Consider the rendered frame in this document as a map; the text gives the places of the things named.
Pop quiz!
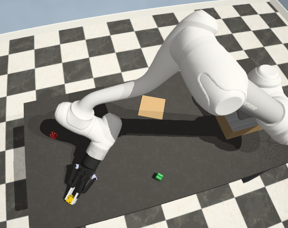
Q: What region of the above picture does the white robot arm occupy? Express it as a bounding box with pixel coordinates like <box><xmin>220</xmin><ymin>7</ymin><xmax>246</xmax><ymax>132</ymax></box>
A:
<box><xmin>55</xmin><ymin>10</ymin><xmax>288</xmax><ymax>161</ymax></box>

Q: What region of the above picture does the red die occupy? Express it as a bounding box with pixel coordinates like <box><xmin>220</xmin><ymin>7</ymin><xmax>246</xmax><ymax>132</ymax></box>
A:
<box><xmin>49</xmin><ymin>131</ymin><xmax>58</xmax><ymax>139</ymax></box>

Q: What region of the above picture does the yellow die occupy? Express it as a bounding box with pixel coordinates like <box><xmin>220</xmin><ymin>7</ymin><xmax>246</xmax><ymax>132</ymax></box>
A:
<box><xmin>66</xmin><ymin>195</ymin><xmax>74</xmax><ymax>204</ymax></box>

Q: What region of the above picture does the green die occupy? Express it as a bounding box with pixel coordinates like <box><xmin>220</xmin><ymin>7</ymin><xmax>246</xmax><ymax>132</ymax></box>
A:
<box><xmin>155</xmin><ymin>173</ymin><xmax>163</xmax><ymax>181</ymax></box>

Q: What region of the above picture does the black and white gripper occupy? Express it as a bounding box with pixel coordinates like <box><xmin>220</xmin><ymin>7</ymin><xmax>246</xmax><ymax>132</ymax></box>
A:
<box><xmin>65</xmin><ymin>153</ymin><xmax>101</xmax><ymax>205</ymax></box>

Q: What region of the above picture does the pale yellow mat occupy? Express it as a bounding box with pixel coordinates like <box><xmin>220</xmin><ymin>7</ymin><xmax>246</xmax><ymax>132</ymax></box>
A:
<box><xmin>138</xmin><ymin>95</ymin><xmax>165</xmax><ymax>120</ymax></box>

